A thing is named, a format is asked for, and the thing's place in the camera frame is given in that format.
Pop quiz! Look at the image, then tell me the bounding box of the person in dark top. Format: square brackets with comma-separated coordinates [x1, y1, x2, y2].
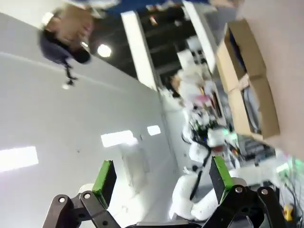
[38, 4, 105, 65]

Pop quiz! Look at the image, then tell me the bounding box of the rectangular ceiling light panel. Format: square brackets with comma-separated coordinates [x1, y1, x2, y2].
[146, 125, 161, 136]
[0, 145, 39, 173]
[100, 130, 139, 148]

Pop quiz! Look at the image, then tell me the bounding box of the black lanyard cord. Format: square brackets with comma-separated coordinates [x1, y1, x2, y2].
[62, 60, 79, 90]

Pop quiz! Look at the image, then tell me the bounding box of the coiled grey cable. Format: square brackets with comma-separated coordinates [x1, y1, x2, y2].
[241, 86, 265, 134]

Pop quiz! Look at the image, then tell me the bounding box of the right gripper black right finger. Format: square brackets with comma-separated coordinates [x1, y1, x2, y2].
[203, 155, 299, 228]

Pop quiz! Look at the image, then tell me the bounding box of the small yellow tool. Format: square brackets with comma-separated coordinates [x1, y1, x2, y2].
[283, 203, 295, 221]

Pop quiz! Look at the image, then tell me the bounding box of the large brown cardboard box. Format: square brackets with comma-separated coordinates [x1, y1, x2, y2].
[215, 19, 281, 141]

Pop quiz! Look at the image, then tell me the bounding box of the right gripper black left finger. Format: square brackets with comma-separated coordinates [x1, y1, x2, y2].
[44, 160, 120, 228]

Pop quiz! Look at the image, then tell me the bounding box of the white structural pillar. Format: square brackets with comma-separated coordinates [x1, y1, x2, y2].
[120, 11, 160, 91]

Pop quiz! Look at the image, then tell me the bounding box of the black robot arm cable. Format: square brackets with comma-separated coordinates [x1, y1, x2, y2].
[181, 123, 212, 200]

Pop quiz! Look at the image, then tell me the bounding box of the round ceiling lamp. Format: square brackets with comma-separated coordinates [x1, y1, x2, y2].
[96, 43, 112, 58]

